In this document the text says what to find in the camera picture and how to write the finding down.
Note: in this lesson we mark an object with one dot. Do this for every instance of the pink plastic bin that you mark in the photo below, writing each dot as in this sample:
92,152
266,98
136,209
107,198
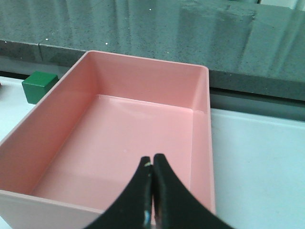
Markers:
72,155

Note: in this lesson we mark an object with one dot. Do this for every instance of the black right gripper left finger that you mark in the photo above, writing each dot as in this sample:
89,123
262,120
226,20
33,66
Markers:
133,207

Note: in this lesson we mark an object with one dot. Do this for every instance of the green cube near bin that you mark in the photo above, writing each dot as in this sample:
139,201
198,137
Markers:
37,85

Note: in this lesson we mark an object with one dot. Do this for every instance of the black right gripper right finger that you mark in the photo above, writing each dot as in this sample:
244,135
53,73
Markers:
174,205

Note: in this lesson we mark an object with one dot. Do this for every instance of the grey granite ledge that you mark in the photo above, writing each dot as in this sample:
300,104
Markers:
255,52

